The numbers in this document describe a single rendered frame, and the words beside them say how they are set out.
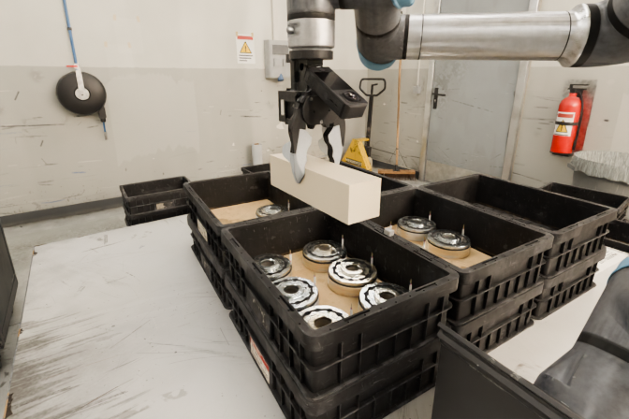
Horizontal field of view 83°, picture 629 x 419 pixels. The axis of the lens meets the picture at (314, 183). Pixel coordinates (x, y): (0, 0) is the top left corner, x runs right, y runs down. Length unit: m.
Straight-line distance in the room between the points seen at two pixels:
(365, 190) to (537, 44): 0.37
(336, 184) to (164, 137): 3.49
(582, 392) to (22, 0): 3.89
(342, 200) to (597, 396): 0.37
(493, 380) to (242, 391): 0.44
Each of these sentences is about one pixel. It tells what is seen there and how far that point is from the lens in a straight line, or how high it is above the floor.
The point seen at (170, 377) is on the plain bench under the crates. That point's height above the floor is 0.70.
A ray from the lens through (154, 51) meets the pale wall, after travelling 3.90.
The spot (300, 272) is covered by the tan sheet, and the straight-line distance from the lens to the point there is 0.81.
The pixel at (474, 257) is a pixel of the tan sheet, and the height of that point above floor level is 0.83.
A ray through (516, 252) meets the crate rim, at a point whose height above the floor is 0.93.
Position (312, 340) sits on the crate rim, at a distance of 0.50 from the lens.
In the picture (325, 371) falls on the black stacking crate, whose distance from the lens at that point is 0.56.
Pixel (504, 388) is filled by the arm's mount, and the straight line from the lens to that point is 0.50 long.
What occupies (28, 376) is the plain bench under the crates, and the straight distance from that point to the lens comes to 0.95.
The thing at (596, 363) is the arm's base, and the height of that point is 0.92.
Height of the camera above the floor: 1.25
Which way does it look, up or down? 17 degrees down
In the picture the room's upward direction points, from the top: straight up
